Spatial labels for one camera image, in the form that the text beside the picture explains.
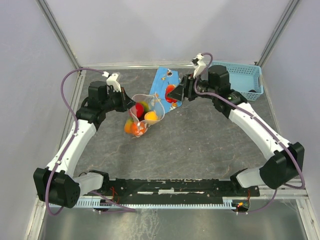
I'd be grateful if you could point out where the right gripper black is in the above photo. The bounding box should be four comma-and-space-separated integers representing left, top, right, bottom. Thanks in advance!
166, 73, 217, 103

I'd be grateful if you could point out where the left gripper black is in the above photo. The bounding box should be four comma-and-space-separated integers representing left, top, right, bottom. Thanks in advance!
101, 86, 136, 113

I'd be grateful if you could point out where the red bell pepper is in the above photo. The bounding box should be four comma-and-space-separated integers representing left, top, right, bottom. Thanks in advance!
165, 84, 179, 103

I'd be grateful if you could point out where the red apple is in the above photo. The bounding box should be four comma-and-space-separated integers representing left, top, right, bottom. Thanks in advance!
135, 102, 145, 118

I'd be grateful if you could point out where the green orange mango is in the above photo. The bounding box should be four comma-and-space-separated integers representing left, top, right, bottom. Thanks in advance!
124, 118, 134, 134

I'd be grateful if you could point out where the yellow green round fruit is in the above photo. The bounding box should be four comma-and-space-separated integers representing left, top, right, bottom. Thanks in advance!
139, 101, 150, 112

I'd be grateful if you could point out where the clear zip top bag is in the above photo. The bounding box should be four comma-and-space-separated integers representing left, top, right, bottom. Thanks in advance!
124, 93, 165, 138

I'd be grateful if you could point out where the orange fruit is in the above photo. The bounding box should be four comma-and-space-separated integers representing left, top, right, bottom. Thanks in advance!
130, 122, 146, 137

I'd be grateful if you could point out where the small yellow fruit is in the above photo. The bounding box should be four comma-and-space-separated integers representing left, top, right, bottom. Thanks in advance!
144, 111, 158, 121

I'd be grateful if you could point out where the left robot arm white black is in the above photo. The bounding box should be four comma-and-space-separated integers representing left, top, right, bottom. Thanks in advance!
33, 79, 135, 209

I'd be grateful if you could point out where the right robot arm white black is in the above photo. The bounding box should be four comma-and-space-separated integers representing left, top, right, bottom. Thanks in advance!
166, 65, 305, 196

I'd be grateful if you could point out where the blue patterned cloth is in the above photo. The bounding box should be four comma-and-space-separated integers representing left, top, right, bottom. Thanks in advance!
149, 67, 182, 114

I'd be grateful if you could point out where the light blue plastic basket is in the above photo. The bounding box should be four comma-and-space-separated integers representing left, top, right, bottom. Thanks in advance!
211, 61, 264, 102

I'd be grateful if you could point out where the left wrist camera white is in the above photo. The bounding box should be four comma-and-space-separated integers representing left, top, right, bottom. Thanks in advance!
102, 71, 121, 92

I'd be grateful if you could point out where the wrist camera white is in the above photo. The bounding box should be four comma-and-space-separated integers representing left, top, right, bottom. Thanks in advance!
190, 53, 207, 78
102, 71, 121, 92

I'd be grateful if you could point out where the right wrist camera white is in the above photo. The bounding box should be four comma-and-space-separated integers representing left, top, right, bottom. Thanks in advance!
190, 53, 207, 78

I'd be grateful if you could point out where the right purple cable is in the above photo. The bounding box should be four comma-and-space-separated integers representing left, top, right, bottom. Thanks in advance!
194, 52, 306, 215

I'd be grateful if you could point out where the purple cable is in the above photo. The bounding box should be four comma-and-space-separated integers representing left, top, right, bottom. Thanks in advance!
46, 67, 110, 216
194, 52, 306, 215

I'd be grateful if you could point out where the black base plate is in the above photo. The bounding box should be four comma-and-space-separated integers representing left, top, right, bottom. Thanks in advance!
97, 178, 260, 205

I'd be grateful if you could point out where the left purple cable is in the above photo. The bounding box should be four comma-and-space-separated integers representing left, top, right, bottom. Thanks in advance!
46, 67, 110, 216

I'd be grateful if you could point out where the light blue cable duct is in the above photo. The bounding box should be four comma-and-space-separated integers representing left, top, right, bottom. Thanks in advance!
74, 196, 247, 209

